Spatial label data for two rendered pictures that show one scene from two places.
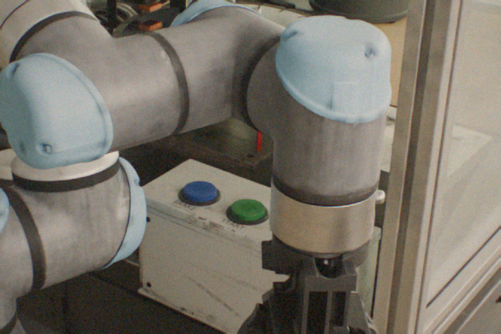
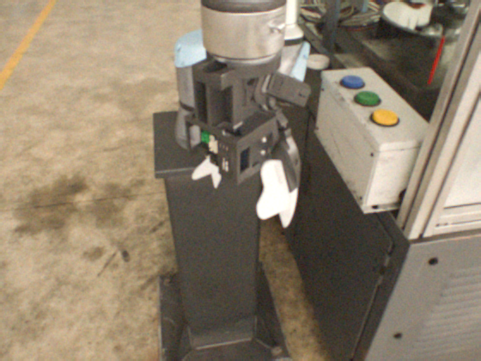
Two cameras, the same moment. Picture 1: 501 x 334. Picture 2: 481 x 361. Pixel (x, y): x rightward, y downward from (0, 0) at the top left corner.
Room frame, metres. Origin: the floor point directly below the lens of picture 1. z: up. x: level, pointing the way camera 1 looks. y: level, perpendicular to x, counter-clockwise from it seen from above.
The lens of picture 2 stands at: (0.35, -0.31, 1.25)
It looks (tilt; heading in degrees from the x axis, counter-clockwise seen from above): 39 degrees down; 46
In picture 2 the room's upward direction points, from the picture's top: straight up
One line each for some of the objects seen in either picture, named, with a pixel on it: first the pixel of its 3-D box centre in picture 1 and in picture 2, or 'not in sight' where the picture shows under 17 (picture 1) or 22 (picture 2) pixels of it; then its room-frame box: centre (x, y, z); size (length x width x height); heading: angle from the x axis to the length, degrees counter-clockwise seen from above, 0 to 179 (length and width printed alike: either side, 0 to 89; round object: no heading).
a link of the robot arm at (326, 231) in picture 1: (326, 207); (246, 27); (0.61, -0.06, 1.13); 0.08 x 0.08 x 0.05
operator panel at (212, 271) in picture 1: (253, 262); (366, 134); (0.99, -0.01, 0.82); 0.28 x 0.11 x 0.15; 56
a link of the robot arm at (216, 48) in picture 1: (223, 67); not in sight; (0.67, 0.02, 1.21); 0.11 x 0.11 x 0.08; 38
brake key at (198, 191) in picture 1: (200, 195); (351, 83); (1.02, 0.06, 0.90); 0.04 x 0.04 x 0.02
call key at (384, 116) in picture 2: not in sight; (384, 119); (0.94, -0.06, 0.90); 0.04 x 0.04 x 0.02
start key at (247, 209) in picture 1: (247, 214); (367, 100); (0.98, 0.00, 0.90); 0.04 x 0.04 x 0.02
